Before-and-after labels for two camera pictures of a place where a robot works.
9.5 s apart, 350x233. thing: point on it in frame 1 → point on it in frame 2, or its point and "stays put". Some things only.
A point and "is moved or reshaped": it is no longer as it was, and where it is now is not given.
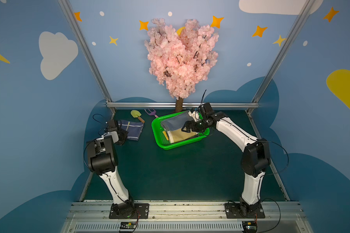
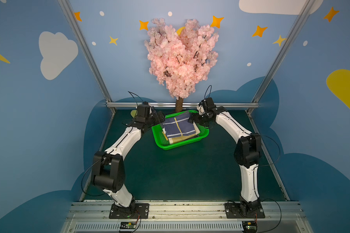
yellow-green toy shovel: [136, 114] stays put
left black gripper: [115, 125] → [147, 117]
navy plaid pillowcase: [133, 128] is moved or reshaped
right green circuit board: [249, 226] stays put
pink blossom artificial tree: [180, 60] stays put
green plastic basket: [160, 138] stays put
